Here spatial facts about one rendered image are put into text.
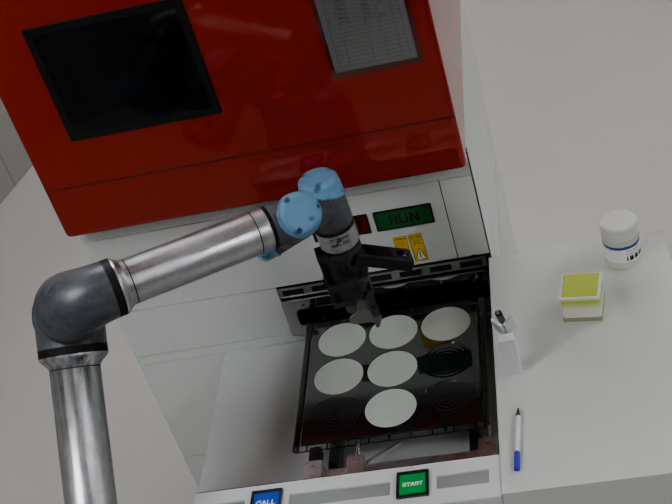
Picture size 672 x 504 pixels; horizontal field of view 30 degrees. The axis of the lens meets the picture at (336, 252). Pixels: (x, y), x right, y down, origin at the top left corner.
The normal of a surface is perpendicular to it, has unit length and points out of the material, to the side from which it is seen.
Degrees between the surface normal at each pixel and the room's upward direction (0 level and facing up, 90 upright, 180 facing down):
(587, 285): 0
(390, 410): 0
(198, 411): 90
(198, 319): 90
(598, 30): 0
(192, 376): 90
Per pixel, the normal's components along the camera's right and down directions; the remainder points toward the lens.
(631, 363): -0.25, -0.77
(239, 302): -0.06, 0.61
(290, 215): 0.26, -0.15
